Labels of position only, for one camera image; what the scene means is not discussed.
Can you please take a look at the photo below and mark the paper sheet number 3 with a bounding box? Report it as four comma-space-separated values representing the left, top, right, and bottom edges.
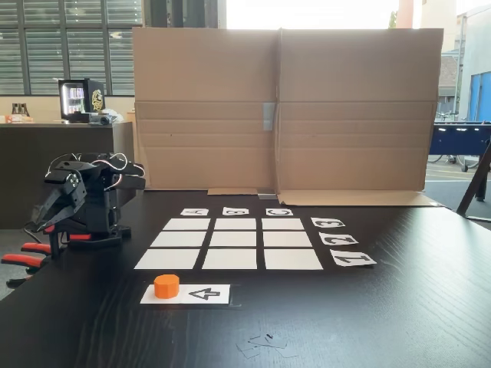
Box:
310, 217, 346, 230

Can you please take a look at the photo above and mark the black mini fridge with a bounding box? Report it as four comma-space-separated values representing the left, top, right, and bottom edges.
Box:
58, 78, 105, 124

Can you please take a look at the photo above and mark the blue foosball table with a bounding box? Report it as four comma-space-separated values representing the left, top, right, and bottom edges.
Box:
432, 120, 491, 173

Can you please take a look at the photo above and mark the white arrow paper sheet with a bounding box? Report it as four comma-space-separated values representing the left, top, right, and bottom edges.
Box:
140, 283, 231, 306

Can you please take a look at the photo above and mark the red and black clamp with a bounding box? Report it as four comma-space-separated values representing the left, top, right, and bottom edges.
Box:
0, 225, 93, 291

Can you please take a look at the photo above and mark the white nine-square paper grid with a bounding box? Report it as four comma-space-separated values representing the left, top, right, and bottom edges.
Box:
133, 217, 324, 271

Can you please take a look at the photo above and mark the round orange token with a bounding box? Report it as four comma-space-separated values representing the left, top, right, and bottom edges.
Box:
153, 273, 180, 300

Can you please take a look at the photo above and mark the grey projector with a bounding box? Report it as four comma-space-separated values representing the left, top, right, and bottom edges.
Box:
87, 114, 116, 127

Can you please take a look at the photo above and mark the brown cardboard panel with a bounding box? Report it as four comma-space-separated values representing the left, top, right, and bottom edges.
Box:
131, 26, 283, 197
275, 27, 446, 208

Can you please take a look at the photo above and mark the paper sheet number 1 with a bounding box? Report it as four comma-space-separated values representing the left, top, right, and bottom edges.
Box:
329, 248, 377, 268

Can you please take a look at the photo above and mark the paper sheet number 2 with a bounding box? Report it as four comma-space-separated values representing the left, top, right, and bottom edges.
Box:
318, 231, 360, 246

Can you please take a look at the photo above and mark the black stand leg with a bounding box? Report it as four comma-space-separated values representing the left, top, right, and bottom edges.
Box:
455, 138, 491, 224

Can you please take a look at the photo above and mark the dark counter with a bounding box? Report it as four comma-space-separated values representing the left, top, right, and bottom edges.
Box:
0, 122, 136, 230

